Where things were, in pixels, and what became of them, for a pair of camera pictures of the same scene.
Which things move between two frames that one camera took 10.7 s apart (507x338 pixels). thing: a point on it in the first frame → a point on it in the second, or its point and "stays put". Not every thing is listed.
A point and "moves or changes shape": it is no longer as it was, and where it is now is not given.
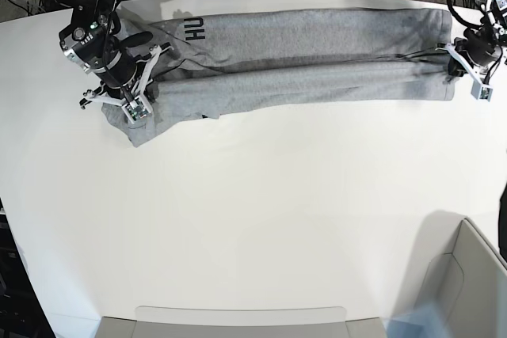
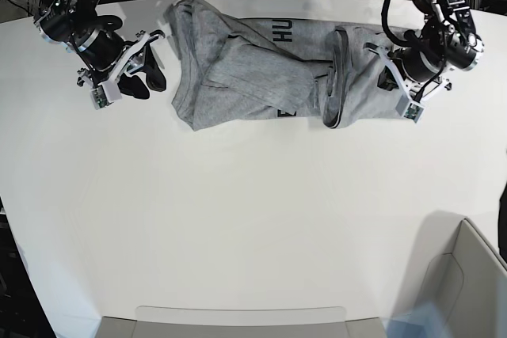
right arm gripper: (478, 55) → (417, 64)
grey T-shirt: (231, 62) moves or changes shape
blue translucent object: (425, 320) stays put
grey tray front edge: (242, 321) stays put
